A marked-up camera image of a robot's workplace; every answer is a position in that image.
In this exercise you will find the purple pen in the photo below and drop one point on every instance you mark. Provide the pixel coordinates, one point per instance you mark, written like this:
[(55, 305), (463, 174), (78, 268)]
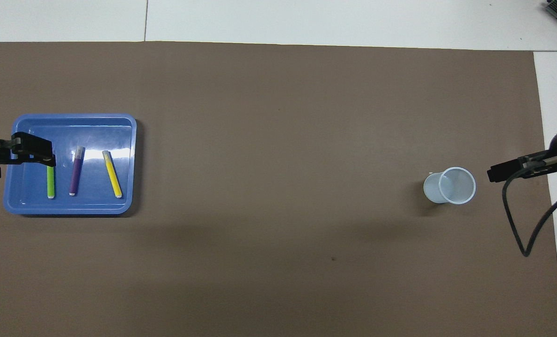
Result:
[(76, 171)]

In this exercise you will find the blue plastic tray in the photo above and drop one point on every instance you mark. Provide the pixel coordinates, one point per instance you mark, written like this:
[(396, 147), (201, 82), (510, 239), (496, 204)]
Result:
[(100, 201)]

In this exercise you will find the translucent plastic cup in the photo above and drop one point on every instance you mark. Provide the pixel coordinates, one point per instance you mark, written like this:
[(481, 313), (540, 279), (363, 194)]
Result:
[(440, 189)]

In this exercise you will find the green pen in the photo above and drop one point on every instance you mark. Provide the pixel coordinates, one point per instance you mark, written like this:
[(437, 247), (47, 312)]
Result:
[(50, 182)]

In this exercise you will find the brown table mat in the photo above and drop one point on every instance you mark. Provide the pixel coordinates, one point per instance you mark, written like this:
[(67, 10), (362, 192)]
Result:
[(269, 140)]

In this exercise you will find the yellow pen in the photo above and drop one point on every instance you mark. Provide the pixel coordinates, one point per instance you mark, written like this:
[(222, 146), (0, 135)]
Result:
[(112, 175)]

